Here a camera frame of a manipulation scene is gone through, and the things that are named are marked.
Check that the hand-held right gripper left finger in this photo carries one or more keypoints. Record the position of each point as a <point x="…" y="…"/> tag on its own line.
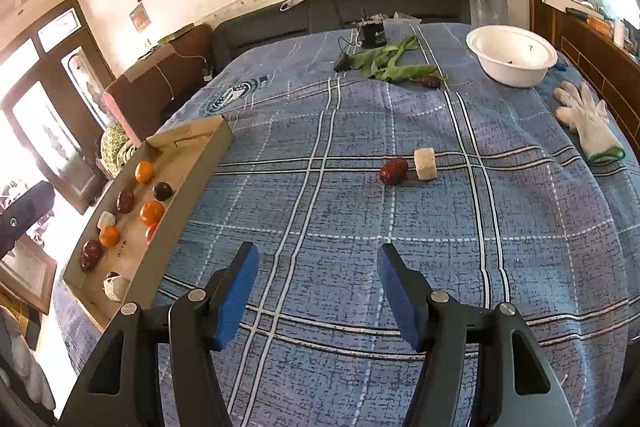
<point x="235" y="292"/>

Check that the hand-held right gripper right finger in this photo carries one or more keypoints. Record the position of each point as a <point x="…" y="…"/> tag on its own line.
<point x="400" y="297"/>

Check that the large wrinkled red date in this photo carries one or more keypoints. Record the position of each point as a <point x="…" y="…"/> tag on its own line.
<point x="91" y="255"/>

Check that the speckled orange mandarin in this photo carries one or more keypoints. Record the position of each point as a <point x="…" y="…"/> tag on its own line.
<point x="109" y="237"/>

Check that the medium red date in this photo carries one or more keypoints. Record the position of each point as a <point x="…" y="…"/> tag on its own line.
<point x="125" y="201"/>

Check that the red cherry tomato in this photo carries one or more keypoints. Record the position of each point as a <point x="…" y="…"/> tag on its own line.
<point x="151" y="233"/>

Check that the large smooth red date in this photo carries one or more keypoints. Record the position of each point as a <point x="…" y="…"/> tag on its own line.
<point x="112" y="275"/>

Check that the smooth orange mandarin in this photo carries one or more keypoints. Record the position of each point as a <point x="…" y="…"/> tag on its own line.
<point x="152" y="213"/>

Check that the dark purple passion fruit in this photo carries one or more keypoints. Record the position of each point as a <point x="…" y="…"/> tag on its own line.
<point x="162" y="191"/>

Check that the small orange kumquat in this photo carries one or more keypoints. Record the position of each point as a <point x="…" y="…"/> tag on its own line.
<point x="144" y="172"/>

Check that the small round red date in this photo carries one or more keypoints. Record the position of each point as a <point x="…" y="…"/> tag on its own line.
<point x="393" y="171"/>

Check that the cardboard box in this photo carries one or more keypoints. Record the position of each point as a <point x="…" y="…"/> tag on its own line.
<point x="195" y="167"/>

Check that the small sugarcane piece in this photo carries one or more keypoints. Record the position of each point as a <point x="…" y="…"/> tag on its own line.
<point x="425" y="164"/>

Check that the blue plaid bed sheet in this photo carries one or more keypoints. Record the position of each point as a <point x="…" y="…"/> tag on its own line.
<point x="350" y="232"/>

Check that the wooden framed glass door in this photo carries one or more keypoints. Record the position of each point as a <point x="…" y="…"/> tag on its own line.
<point x="50" y="107"/>

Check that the green patterned cloth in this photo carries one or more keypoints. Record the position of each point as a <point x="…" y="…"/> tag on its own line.
<point x="117" y="152"/>

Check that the dark dried red date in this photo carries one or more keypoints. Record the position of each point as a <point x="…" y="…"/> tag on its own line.
<point x="430" y="82"/>

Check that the green cloth strip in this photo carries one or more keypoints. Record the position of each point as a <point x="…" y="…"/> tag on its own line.
<point x="385" y="67"/>

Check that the black power adapter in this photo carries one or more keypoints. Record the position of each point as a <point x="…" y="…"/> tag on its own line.
<point x="343" y="63"/>

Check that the white work glove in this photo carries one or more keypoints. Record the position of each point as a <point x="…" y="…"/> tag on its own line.
<point x="592" y="122"/>

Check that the black cylindrical device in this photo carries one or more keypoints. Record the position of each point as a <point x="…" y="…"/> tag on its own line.
<point x="374" y="38"/>

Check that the white plastic bowl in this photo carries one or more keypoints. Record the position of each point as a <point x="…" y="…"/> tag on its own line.
<point x="512" y="57"/>

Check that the black padded headboard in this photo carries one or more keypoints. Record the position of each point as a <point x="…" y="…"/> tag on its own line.
<point x="280" y="27"/>

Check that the clear plastic container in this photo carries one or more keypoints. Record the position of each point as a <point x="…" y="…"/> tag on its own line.
<point x="487" y="2"/>

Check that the wooden cabinet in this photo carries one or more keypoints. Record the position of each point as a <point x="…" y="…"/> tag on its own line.
<point x="590" y="52"/>

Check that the small wall sticker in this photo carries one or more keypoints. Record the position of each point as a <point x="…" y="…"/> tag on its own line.
<point x="140" y="17"/>

